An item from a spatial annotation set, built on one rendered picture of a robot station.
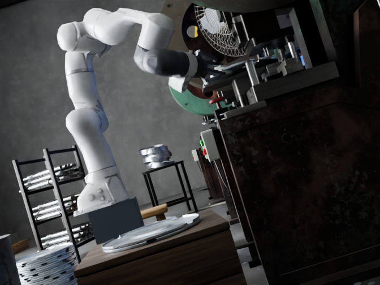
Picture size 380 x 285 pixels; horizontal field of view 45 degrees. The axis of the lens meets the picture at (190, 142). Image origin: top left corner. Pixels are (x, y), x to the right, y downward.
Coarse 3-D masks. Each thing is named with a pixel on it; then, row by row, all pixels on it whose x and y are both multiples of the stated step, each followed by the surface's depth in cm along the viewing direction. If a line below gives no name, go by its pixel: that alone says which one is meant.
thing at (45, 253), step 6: (60, 246) 236; (66, 246) 226; (36, 252) 235; (42, 252) 225; (48, 252) 219; (54, 252) 212; (24, 258) 228; (30, 258) 219; (36, 258) 212; (18, 264) 211
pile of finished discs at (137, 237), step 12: (192, 216) 138; (144, 228) 144; (156, 228) 130; (168, 228) 126; (180, 228) 126; (120, 240) 132; (132, 240) 125; (144, 240) 117; (156, 240) 117; (108, 252) 123
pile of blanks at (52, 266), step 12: (60, 252) 214; (72, 252) 221; (24, 264) 211; (36, 264) 208; (48, 264) 210; (60, 264) 213; (72, 264) 220; (24, 276) 211; (36, 276) 208; (48, 276) 213; (60, 276) 211; (72, 276) 219
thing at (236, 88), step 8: (240, 72) 173; (224, 80) 172; (232, 80) 176; (240, 80) 174; (248, 80) 174; (208, 88) 177; (216, 88) 183; (240, 88) 174; (248, 88) 174; (240, 96) 174; (240, 104) 175; (248, 104) 174
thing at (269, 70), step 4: (272, 64) 172; (276, 64) 172; (268, 68) 172; (272, 68) 172; (276, 68) 172; (264, 72) 179; (268, 72) 172; (272, 72) 172; (276, 72) 171; (264, 76) 181
